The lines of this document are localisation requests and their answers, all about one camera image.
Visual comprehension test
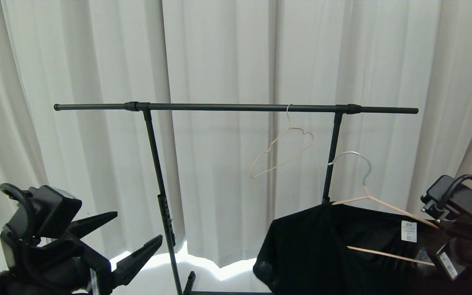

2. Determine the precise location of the white curtain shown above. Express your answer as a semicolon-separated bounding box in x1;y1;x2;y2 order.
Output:
0;0;472;269

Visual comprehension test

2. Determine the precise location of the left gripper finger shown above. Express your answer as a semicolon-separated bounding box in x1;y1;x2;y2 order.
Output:
70;211;118;239
113;234;163;287

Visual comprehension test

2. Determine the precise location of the black garment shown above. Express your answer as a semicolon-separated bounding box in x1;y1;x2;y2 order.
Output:
252;203;472;295

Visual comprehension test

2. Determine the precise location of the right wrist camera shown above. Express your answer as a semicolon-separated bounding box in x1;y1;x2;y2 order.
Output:
420;175;472;225

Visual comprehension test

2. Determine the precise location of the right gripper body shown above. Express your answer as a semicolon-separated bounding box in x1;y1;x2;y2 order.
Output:
424;221;472;283

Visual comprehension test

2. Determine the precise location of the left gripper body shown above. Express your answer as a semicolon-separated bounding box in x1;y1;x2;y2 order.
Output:
0;229;114;295

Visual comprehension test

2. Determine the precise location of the pink clothes hanger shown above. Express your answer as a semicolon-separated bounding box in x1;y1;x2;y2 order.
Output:
328;151;440;267
250;104;315;179

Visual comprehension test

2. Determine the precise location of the black cable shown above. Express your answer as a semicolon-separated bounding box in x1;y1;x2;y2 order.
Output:
436;174;472;213
0;183;36;263

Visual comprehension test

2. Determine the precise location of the black clothes rack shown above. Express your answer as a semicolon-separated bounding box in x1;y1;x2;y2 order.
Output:
54;102;419;295

